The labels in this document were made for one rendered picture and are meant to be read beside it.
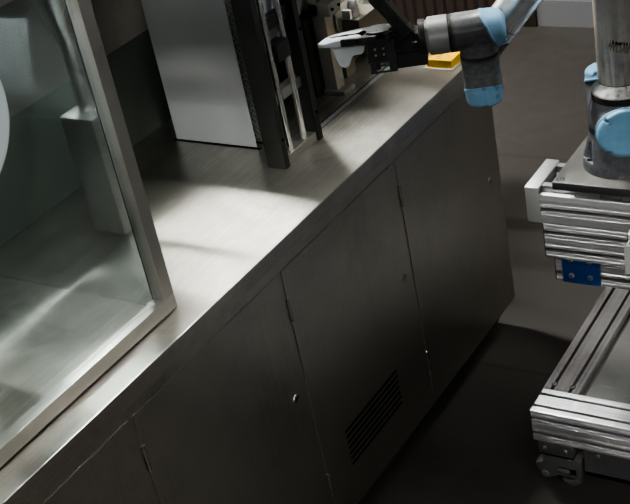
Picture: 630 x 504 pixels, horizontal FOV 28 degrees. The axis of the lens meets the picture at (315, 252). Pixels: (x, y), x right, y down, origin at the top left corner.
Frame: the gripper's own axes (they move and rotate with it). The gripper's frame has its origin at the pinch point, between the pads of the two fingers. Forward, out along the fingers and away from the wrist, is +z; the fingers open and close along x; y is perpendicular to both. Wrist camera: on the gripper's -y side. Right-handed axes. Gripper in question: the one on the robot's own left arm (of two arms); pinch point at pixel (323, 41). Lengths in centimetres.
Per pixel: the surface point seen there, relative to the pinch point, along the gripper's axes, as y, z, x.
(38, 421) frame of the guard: 41, 49, -67
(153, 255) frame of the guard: 26, 32, -37
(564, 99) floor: 92, -57, 240
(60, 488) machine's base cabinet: 52, 47, -70
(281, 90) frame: 14.4, 14.1, 22.0
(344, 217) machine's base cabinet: 42.3, 4.0, 12.8
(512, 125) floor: 94, -36, 223
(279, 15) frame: -1.6, 11.6, 23.1
